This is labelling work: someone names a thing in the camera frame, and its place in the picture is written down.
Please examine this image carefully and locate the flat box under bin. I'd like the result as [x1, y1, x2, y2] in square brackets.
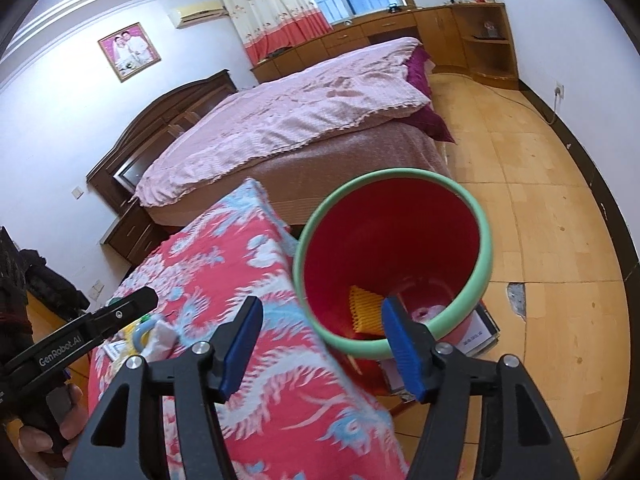
[379, 300, 502, 397]

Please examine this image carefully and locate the wooden wardrobe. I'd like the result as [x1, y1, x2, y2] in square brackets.
[22, 290, 97, 386]

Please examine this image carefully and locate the maroon pillow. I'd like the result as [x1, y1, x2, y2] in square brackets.
[404, 46, 457, 146]

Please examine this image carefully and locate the crumpled white paper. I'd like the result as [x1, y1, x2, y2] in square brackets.
[142, 320, 179, 359]

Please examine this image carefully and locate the yellow ribbed pad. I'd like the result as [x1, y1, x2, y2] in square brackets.
[348, 286, 388, 338]

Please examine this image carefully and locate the long wooden cabinet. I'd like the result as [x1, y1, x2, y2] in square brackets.
[250, 2, 521, 92]

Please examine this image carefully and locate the black jacket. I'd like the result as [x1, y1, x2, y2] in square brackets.
[22, 246, 92, 322]

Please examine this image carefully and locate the red floral printed cloth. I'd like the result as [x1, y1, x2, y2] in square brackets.
[87, 177, 408, 480]

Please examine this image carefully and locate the dark wooden nightstand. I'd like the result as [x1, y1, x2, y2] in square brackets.
[100, 200, 177, 267]

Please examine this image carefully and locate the framed wall photo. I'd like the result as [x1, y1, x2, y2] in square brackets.
[97, 22, 162, 83]

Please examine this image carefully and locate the black stand with red cord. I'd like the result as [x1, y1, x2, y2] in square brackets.
[0, 226, 32, 361]

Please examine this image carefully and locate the wall air conditioner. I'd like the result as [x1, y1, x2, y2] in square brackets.
[168, 2, 229, 30]

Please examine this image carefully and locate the thin floor cable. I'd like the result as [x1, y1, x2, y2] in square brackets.
[479, 80, 559, 126]

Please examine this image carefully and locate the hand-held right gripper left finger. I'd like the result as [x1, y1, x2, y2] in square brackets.
[62, 295, 264, 480]

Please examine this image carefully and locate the pink blanket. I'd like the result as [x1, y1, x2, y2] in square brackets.
[135, 36, 433, 208]

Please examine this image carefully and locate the person's left hand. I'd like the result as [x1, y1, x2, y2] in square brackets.
[17, 384, 92, 468]

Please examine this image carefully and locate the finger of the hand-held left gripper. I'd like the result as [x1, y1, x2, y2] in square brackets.
[81, 287, 160, 344]

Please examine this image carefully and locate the dark wooden headboard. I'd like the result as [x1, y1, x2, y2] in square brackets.
[86, 70, 239, 211]

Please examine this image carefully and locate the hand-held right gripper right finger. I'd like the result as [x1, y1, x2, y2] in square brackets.
[381, 295, 581, 480]

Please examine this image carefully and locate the cream and red curtain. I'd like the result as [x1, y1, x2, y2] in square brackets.
[216, 0, 334, 67]

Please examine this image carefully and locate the red bin with green rim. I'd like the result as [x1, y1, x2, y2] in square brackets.
[292, 167, 496, 361]

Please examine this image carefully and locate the brown bed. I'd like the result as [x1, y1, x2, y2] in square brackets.
[135, 35, 457, 231]

